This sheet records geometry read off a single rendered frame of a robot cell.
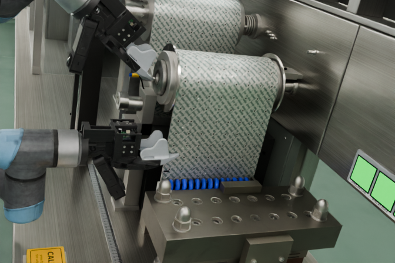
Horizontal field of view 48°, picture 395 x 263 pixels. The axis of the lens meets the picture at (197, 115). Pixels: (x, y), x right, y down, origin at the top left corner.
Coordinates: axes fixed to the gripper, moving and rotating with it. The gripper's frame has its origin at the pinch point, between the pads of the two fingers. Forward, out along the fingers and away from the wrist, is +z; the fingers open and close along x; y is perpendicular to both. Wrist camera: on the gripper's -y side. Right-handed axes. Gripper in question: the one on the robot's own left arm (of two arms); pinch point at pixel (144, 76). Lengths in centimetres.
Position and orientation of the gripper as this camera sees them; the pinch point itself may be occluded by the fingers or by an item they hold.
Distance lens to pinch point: 97.1
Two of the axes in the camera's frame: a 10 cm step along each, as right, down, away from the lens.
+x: -3.4, -4.1, 8.4
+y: 7.3, -6.8, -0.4
